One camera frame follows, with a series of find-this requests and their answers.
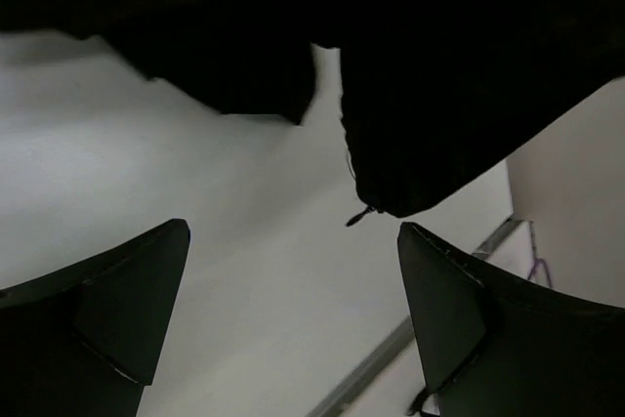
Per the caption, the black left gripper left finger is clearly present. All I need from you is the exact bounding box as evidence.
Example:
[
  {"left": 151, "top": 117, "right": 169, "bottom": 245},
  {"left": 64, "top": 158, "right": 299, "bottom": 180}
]
[{"left": 1, "top": 219, "right": 190, "bottom": 417}]

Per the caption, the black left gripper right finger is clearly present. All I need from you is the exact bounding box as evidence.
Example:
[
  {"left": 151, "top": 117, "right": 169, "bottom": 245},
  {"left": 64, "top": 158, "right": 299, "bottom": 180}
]
[{"left": 397, "top": 223, "right": 624, "bottom": 417}]

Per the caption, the black pleated skirt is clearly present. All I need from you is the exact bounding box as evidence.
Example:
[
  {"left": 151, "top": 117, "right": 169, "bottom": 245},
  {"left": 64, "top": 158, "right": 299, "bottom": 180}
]
[{"left": 1, "top": 0, "right": 624, "bottom": 218}]

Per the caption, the aluminium table edge rail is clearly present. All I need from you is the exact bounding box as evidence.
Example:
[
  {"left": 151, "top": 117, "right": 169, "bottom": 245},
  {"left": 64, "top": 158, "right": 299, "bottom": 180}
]
[{"left": 307, "top": 218, "right": 534, "bottom": 417}]

